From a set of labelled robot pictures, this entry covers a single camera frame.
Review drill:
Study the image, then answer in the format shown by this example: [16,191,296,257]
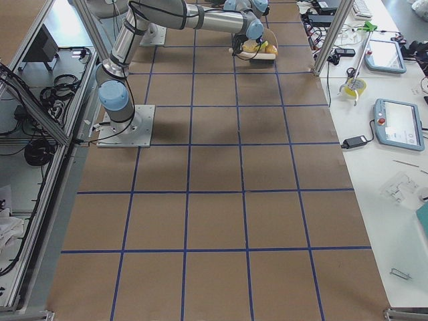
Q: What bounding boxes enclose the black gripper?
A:
[231,34,247,56]

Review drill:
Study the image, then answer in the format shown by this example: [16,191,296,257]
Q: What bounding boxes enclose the croissant piece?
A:
[242,39,259,53]

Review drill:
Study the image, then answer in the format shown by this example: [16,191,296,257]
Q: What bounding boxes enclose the beige dustpan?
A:
[260,27,278,56]

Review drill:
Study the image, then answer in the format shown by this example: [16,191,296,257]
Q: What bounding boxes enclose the orange bread roll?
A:
[265,44,278,56]

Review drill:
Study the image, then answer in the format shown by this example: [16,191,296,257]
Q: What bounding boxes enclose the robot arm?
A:
[96,1,269,135]
[137,1,268,39]

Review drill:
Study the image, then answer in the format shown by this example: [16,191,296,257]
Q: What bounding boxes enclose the black scissors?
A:
[346,68,356,78]

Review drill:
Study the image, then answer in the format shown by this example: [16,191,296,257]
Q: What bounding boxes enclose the yellow tape roll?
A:
[344,78,366,99]

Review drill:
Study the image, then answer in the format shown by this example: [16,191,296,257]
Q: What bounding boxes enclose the far teach pendant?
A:
[364,39,407,74]

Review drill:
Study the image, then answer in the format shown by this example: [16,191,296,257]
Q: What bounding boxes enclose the teach pendant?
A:
[373,98,425,151]
[364,39,407,74]

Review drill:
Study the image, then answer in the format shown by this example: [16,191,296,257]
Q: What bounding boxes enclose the black power adapter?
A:
[341,135,368,149]

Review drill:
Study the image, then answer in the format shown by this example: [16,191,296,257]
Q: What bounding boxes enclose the near teach pendant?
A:
[373,98,425,151]

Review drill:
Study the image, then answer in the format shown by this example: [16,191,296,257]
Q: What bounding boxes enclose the black monitor on shelf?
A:
[18,24,59,71]

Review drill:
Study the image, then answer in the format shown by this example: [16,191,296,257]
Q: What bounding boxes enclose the clear plastic packet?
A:
[380,172,421,209]

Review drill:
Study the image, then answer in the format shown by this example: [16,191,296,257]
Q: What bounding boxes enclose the teal book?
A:
[416,203,428,234]

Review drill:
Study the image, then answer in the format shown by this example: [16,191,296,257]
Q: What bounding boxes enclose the white crumpled cloth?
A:
[0,207,25,251]

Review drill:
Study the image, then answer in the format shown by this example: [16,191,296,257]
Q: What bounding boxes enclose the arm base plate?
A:
[139,23,167,47]
[96,104,155,148]

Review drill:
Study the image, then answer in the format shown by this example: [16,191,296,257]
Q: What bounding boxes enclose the aluminium frame post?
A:
[312,0,353,76]

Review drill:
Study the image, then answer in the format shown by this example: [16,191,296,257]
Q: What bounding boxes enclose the green handled grabber tool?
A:
[339,21,377,106]

